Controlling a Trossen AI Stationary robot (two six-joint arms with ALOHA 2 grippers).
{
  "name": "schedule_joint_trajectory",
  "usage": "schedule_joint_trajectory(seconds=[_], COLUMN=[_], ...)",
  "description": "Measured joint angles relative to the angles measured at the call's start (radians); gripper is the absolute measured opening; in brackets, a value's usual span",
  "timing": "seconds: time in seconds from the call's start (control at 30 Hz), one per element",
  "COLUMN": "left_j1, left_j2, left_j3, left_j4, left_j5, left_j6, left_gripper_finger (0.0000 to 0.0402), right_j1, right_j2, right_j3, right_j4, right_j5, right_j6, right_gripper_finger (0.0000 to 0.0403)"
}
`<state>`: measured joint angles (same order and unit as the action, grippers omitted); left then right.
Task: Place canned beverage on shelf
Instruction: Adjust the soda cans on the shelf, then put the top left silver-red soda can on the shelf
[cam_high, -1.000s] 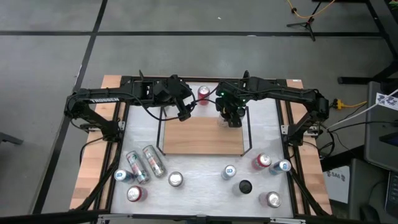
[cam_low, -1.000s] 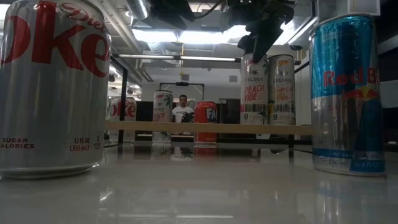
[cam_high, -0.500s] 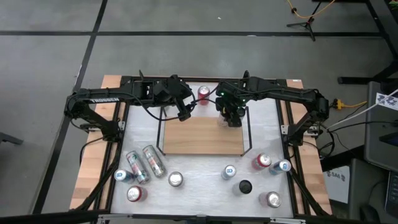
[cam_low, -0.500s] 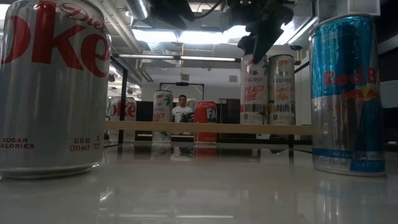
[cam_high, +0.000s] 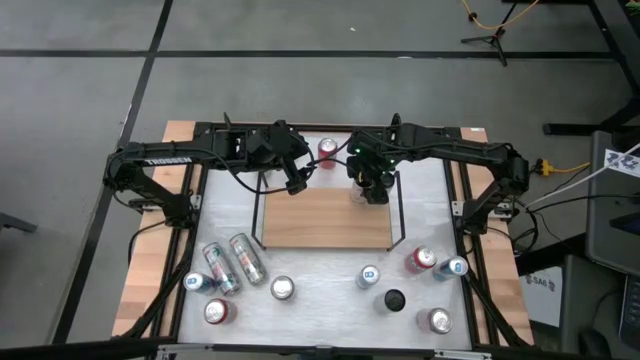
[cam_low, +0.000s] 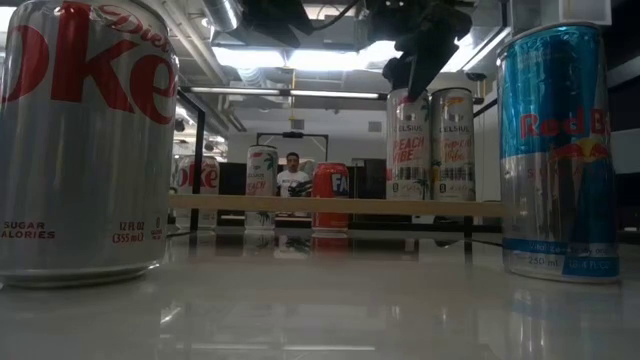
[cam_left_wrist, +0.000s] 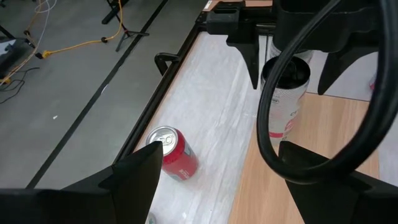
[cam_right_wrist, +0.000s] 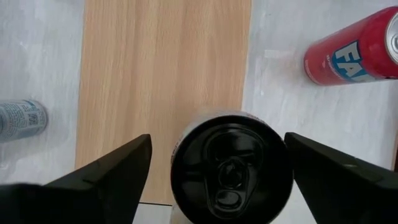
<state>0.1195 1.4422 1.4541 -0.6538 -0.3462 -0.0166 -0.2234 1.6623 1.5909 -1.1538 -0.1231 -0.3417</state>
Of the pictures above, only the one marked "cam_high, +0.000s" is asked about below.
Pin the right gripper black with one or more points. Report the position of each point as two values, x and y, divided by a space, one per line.
372 171

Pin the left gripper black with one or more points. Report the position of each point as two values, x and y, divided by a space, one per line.
290 165

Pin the Celsius Peach Vibe can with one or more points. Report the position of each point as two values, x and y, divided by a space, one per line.
354 196

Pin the red Fanta can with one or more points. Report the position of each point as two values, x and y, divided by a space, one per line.
328 148
424 257
216 311

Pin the blue silver Red Bull can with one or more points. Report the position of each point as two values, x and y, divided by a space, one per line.
456 266
194 281
368 275

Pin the silver Diet Coke can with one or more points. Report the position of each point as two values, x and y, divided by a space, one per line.
440 320
282 287

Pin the Celsius Tropical Vibe can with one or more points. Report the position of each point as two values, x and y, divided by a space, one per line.
393 300

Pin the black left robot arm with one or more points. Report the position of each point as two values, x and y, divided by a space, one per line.
200 150

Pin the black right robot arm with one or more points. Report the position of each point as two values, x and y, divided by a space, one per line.
450 147

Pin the silver Celsius can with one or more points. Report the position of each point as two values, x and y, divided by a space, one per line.
220 267
247 259

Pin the yellow power plug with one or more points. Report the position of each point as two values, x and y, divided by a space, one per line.
545 167

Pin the black tripod stand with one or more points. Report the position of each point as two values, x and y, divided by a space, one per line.
492 41

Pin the white cardboard box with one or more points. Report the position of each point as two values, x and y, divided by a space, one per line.
540 295

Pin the white paper tag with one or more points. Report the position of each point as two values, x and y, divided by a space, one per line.
622 162

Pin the grey chair base leg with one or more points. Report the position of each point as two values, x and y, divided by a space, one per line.
17 223

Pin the wooden shelf with black frame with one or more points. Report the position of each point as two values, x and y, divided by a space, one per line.
320 225

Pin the black frame bracket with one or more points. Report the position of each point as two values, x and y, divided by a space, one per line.
227 121
396 119

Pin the black desk leg frame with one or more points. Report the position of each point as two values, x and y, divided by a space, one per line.
575 129

